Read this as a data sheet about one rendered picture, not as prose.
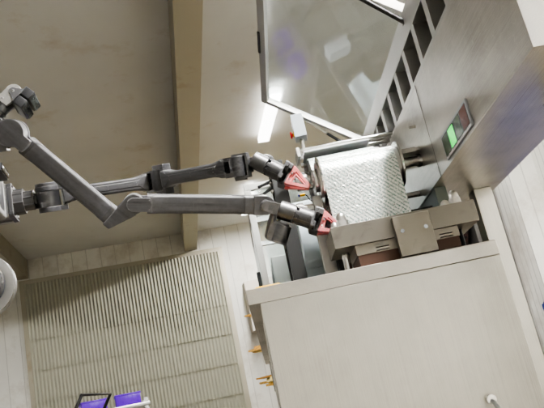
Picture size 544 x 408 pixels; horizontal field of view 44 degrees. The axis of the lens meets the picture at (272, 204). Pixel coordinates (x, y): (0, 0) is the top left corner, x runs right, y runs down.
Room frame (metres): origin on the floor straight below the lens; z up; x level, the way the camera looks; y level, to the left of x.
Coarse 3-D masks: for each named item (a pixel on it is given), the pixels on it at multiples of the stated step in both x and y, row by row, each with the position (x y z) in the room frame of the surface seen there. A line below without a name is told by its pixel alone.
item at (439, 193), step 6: (444, 186) 2.02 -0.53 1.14; (432, 192) 2.05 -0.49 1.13; (438, 192) 2.02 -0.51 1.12; (444, 192) 2.02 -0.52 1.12; (432, 198) 2.07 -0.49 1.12; (438, 198) 2.02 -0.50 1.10; (444, 198) 2.02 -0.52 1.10; (426, 204) 2.15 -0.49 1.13; (432, 204) 2.08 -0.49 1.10; (438, 204) 2.02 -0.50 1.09
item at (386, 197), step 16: (400, 176) 2.00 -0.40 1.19; (336, 192) 1.99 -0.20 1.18; (352, 192) 1.99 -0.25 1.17; (368, 192) 1.99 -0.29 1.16; (384, 192) 2.00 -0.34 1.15; (400, 192) 2.00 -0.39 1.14; (336, 208) 1.99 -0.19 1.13; (352, 208) 1.99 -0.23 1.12; (368, 208) 1.99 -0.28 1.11; (384, 208) 2.00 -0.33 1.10; (400, 208) 2.00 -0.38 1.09
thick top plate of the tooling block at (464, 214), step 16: (432, 208) 1.80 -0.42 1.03; (448, 208) 1.80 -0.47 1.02; (464, 208) 1.81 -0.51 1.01; (352, 224) 1.79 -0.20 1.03; (368, 224) 1.79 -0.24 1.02; (384, 224) 1.80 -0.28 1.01; (432, 224) 1.80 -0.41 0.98; (448, 224) 1.80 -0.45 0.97; (464, 224) 1.83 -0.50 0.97; (336, 240) 1.79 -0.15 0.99; (352, 240) 1.79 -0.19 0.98; (368, 240) 1.79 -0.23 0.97; (336, 256) 1.89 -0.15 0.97
